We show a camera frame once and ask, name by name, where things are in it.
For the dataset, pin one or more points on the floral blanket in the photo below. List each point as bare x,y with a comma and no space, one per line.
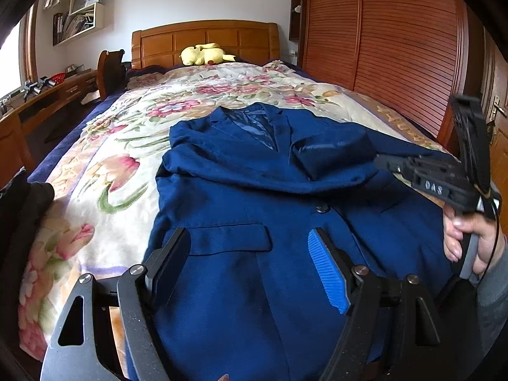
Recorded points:
127,143

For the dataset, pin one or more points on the blue suit jacket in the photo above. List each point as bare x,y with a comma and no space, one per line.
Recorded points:
254,190

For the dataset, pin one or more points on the wooden bed headboard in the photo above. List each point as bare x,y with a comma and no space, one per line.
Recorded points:
206,35

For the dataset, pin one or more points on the wooden chair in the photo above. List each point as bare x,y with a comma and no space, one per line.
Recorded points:
109,71

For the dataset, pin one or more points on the red basket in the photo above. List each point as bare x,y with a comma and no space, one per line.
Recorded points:
58,76

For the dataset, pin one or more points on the white wall shelf with books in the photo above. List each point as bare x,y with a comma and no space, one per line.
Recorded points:
77,12

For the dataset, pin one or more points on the person's right hand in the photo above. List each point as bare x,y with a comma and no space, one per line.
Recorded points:
490,242

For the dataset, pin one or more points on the wooden desk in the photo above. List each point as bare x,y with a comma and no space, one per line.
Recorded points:
47,95

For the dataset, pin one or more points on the wooden louvered wardrobe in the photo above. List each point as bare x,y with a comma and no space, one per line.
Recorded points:
389,35

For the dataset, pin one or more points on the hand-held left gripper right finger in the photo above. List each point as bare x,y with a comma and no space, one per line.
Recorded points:
328,274

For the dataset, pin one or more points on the person's right forearm grey sleeve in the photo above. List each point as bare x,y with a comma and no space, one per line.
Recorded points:
494,305

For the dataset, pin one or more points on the dark cloth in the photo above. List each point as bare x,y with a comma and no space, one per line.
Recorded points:
22,222

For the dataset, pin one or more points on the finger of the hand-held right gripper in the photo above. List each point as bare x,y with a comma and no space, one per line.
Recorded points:
395,163

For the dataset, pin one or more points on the dark wooden niche shelf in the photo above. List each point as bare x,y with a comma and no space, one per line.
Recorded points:
295,4

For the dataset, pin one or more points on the wooden door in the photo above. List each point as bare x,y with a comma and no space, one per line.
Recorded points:
498,71

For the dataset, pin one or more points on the dark blue bed sheet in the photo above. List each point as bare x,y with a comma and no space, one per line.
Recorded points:
75,135

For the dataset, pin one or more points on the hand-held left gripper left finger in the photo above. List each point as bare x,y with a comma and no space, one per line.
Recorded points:
171,268

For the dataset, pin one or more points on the yellow plush toy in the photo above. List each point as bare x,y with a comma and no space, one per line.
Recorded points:
202,54

